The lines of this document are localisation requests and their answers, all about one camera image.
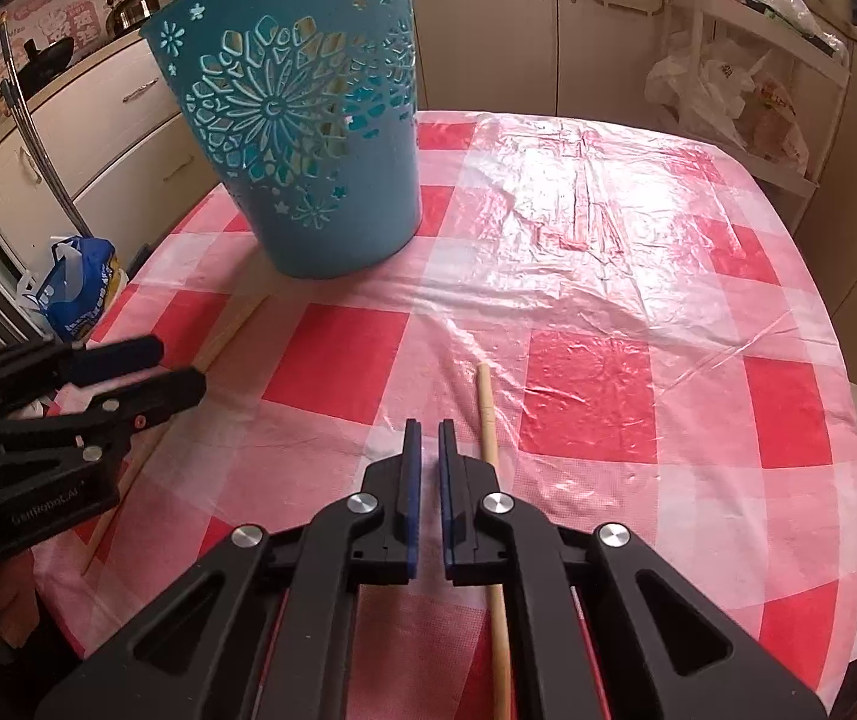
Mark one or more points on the red checkered tablecloth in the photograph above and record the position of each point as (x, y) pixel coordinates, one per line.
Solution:
(623, 315)

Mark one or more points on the orange printed plastic bag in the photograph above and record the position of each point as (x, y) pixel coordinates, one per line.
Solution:
(777, 124)

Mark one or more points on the metal chair frame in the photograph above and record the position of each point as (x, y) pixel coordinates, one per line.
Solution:
(38, 150)

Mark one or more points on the wooden chopstick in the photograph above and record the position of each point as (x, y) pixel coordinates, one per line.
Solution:
(487, 420)
(233, 331)

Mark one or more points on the blue cutout plastic basket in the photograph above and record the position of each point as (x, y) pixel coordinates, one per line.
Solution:
(323, 180)

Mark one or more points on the black wok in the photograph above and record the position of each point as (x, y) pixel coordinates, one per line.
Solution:
(50, 60)

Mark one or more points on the steel kettle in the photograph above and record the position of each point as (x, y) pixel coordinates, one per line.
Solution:
(128, 11)

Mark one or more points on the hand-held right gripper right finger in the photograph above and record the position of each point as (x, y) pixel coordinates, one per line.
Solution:
(446, 495)

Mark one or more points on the white trolley rack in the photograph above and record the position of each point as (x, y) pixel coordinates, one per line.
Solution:
(795, 187)

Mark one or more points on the blue plastic bag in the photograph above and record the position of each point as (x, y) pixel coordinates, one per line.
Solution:
(80, 292)

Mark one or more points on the pink wall sticker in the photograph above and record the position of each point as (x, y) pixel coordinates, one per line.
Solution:
(61, 11)

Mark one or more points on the white plastic bag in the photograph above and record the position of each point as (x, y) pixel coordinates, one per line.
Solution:
(698, 94)

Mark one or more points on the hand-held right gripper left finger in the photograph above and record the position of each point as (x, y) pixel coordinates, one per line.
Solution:
(412, 495)

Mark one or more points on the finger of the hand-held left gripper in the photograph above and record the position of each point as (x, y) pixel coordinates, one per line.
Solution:
(166, 394)
(121, 356)

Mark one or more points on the white base kitchen cabinets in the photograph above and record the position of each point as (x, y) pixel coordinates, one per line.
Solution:
(121, 135)

